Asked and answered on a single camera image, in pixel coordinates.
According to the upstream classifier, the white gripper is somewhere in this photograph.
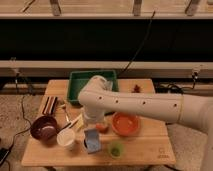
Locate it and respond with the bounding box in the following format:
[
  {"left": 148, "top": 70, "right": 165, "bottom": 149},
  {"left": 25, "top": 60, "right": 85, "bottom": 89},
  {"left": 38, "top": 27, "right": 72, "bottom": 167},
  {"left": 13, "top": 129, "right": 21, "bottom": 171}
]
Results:
[{"left": 81, "top": 107, "right": 105, "bottom": 129}]

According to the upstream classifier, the blue grey sponge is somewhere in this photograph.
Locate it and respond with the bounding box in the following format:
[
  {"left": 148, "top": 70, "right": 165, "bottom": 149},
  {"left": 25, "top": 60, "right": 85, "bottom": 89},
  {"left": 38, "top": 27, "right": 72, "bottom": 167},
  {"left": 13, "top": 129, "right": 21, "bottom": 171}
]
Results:
[{"left": 84, "top": 129, "right": 101, "bottom": 154}]

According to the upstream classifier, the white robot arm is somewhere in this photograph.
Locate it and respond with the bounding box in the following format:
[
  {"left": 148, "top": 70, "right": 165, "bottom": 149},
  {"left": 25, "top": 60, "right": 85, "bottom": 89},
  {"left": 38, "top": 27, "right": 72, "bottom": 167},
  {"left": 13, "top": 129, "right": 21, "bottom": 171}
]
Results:
[{"left": 78, "top": 75, "right": 213, "bottom": 171}]

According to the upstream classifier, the green plastic tray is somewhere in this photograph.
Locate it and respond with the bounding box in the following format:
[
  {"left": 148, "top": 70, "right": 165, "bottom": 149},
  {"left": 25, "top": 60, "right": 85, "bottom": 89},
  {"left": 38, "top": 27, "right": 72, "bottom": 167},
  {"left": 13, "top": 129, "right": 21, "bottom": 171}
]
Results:
[{"left": 67, "top": 70, "right": 119, "bottom": 106}]

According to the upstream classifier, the white dish brush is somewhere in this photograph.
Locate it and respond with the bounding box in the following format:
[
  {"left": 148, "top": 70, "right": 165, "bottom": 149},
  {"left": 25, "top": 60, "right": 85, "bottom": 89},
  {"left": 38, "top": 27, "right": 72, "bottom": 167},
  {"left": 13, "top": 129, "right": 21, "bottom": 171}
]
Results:
[{"left": 60, "top": 114, "right": 81, "bottom": 131}]

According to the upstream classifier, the orange peach fruit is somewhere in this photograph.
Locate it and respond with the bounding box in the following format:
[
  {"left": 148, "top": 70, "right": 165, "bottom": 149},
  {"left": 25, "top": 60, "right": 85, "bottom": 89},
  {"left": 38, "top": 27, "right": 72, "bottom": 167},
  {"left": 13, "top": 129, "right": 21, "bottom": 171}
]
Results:
[{"left": 96, "top": 123, "right": 109, "bottom": 133}]

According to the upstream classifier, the metal spoon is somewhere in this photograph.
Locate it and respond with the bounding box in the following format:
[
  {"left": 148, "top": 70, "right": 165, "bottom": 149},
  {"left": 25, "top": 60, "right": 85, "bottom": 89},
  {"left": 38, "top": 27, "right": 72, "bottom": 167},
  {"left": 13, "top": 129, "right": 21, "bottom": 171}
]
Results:
[{"left": 59, "top": 104, "right": 69, "bottom": 122}]

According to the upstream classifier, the orange bowl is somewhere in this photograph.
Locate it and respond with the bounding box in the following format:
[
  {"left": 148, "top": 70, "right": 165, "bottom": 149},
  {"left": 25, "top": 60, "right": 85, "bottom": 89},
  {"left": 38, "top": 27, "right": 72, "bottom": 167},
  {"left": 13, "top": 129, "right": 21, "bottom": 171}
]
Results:
[{"left": 111, "top": 112, "right": 140, "bottom": 136}]

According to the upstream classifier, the white cup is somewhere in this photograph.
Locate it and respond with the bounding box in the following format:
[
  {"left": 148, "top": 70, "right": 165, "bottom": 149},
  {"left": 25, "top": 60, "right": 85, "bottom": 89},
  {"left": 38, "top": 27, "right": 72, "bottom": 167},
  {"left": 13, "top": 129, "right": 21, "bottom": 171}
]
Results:
[{"left": 57, "top": 129, "right": 76, "bottom": 150}]

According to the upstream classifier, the wooden table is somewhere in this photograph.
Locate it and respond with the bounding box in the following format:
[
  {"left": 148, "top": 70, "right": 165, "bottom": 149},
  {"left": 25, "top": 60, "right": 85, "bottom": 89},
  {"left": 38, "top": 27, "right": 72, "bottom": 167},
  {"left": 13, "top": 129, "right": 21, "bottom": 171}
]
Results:
[{"left": 21, "top": 79, "right": 176, "bottom": 167}]

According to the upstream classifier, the green cup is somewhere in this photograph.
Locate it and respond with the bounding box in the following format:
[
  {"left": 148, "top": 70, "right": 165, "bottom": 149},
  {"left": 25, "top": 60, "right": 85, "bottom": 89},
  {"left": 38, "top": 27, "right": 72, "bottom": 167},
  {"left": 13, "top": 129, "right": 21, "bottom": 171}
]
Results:
[{"left": 107, "top": 141, "right": 124, "bottom": 158}]

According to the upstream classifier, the striped brown block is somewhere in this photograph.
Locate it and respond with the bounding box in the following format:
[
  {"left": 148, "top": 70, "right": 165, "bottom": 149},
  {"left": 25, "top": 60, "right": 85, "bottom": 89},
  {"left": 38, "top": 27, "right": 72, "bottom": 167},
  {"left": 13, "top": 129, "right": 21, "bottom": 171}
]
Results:
[{"left": 42, "top": 96, "right": 57, "bottom": 115}]

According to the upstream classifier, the dark red bowl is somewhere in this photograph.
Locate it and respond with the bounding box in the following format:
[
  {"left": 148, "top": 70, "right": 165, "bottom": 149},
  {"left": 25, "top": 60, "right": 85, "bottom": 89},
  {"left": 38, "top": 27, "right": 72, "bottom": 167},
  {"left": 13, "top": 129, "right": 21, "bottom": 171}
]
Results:
[{"left": 30, "top": 116, "right": 58, "bottom": 141}]

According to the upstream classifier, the black cable on left floor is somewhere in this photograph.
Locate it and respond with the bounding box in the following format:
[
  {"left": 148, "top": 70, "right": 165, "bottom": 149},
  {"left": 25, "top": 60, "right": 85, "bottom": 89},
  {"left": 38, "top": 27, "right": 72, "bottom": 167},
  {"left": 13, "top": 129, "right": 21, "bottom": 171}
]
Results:
[{"left": 0, "top": 74, "right": 34, "bottom": 168}]

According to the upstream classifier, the black hanging cable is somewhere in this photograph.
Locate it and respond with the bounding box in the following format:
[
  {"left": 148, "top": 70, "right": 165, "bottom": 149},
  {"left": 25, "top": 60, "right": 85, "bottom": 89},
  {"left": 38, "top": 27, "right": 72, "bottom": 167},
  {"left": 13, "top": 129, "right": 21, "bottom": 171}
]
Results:
[{"left": 118, "top": 10, "right": 157, "bottom": 76}]

